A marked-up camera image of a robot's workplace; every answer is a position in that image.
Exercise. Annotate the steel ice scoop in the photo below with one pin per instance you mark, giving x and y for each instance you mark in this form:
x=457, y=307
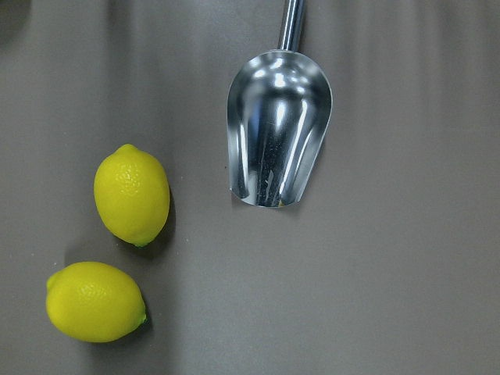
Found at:
x=278, y=110

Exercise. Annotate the yellow lemon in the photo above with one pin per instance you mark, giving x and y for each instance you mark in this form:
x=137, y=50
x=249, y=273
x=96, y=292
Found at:
x=94, y=302
x=132, y=195

